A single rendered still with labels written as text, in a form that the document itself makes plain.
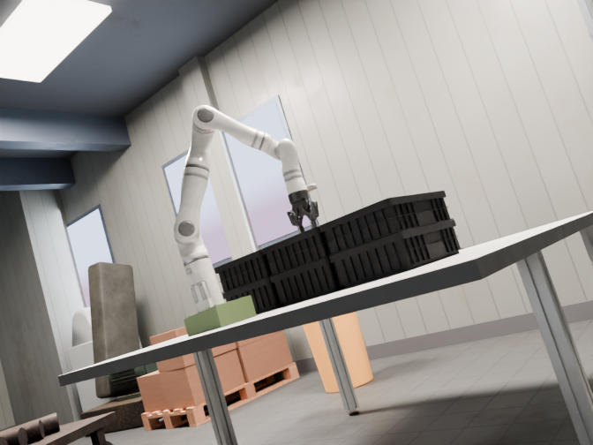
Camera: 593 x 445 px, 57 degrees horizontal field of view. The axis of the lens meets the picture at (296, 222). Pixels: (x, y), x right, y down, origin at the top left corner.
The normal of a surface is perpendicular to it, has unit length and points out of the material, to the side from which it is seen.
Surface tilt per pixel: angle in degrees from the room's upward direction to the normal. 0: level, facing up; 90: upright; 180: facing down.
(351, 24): 90
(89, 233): 90
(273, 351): 90
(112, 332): 90
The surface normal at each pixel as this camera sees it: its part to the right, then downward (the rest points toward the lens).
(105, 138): 0.74, -0.30
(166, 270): -0.60, 0.08
